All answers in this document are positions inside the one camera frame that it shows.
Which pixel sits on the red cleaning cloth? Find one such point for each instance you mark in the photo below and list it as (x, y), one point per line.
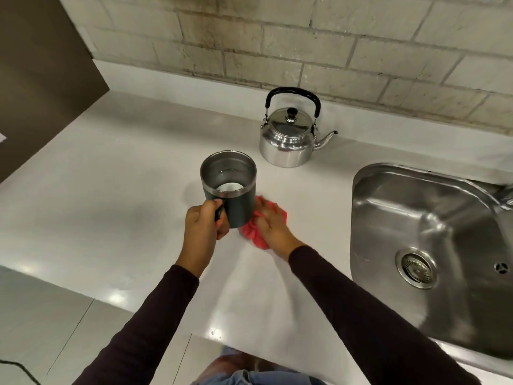
(250, 235)

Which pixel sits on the person's right fingers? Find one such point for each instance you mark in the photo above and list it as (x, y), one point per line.
(267, 210)

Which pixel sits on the stainless steel sink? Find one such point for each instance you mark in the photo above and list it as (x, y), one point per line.
(461, 236)

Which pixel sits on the person's left forearm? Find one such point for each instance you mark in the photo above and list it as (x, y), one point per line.
(148, 328)

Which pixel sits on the person's left hand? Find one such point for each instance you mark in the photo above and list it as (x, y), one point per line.
(200, 232)

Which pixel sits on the person's right hand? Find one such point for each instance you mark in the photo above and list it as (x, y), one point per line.
(276, 232)

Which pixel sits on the person's blue jeans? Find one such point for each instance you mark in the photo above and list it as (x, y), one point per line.
(248, 374)

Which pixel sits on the steel sink drain strainer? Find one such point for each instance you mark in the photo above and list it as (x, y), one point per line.
(416, 269)

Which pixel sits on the dark green steel mug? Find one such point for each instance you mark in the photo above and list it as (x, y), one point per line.
(240, 204)

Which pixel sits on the person's left thumb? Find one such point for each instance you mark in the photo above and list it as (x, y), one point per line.
(212, 205)

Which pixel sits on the person's right forearm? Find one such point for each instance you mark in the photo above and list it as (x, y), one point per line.
(360, 324)

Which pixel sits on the brown cabinet panel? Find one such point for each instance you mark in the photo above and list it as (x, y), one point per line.
(40, 76)

